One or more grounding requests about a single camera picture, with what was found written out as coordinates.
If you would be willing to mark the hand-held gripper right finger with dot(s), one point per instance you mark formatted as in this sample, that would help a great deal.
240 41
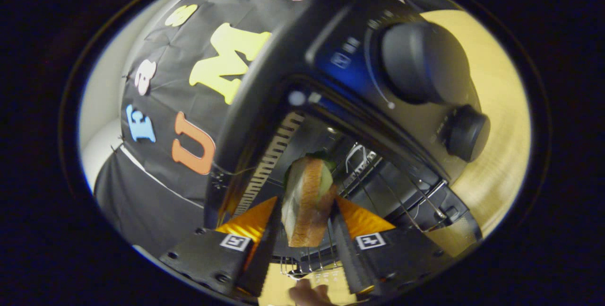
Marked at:
347 258

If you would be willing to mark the black backdrop cloth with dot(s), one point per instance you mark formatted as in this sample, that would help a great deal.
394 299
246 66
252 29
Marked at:
170 60

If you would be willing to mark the black toaster oven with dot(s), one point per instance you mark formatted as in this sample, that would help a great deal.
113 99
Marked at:
340 27

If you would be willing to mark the sandwich with lettuce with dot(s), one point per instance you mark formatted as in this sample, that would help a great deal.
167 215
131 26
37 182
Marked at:
307 202

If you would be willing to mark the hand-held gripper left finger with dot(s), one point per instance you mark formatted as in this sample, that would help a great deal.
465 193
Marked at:
264 258

